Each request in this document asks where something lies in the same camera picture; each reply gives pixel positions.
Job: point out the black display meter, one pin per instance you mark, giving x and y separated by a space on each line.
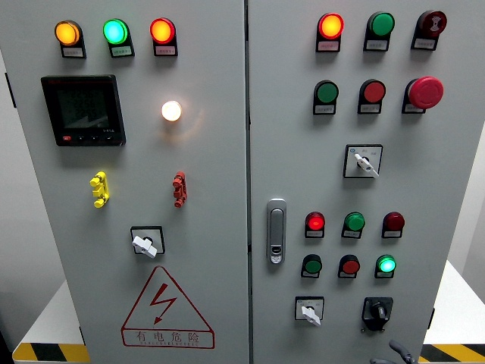
84 110

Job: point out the black door hinge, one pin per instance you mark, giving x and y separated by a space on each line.
82 335
10 91
431 318

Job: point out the large red stop button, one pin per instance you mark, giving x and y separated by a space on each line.
426 92

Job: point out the dark red buzzer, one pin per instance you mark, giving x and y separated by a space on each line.
433 23

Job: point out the small red indicator lamp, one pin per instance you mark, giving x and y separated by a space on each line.
315 222
394 221

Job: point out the small green push button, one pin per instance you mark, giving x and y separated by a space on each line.
313 265

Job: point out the large red indicator lamp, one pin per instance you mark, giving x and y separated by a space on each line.
331 26
162 31

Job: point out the red warning triangle sticker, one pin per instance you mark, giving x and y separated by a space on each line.
163 299

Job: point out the large green indicator lamp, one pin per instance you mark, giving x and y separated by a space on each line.
115 32

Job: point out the large red push button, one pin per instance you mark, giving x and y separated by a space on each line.
374 91

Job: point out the small red push button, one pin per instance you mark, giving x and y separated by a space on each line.
350 266

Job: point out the large green push button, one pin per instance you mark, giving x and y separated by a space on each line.
382 24
327 92

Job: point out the turn switch black knob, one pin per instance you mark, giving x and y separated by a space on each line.
377 311

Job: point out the white indicator lamp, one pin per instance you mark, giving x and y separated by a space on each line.
171 111

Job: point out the small label plate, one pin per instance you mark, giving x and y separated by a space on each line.
165 51
376 45
369 108
347 275
310 275
121 51
328 46
412 108
392 234
72 52
384 275
424 44
314 234
350 234
324 109

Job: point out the black yellow striped tape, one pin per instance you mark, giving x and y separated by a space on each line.
454 353
49 353

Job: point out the silver door lock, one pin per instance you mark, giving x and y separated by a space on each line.
276 227

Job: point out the large yellow indicator lamp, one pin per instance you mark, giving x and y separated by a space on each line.
67 33

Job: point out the small green indicator lamp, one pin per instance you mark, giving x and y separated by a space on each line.
355 221
386 264

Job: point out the pale grey cabinet door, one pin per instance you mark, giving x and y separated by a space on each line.
212 170

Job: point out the pale grey door with lock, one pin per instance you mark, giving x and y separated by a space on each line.
417 189

